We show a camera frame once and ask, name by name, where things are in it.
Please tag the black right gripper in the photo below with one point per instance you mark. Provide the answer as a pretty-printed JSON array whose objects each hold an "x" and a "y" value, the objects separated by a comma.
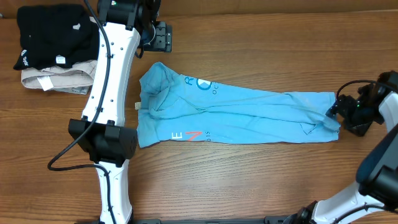
[{"x": 341, "y": 108}]

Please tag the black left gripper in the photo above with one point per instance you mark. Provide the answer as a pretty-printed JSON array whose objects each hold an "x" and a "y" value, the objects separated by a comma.
[{"x": 163, "y": 37}]

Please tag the light blue t-shirt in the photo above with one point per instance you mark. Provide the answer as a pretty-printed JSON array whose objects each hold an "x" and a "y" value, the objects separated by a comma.
[{"x": 177, "y": 107}]

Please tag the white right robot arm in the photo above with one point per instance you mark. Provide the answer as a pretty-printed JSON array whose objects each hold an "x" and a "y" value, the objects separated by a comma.
[{"x": 375, "y": 187}]

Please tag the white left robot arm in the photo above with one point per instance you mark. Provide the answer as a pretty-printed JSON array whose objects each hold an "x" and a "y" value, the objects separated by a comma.
[{"x": 126, "y": 30}]

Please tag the black folded garment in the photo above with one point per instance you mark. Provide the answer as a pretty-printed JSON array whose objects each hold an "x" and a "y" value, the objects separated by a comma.
[{"x": 58, "y": 35}]

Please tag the beige folded garment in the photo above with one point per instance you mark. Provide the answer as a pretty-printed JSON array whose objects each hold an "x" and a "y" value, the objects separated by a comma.
[{"x": 80, "y": 74}]

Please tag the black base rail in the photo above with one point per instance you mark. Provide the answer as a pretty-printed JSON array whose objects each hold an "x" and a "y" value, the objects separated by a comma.
[{"x": 265, "y": 220}]

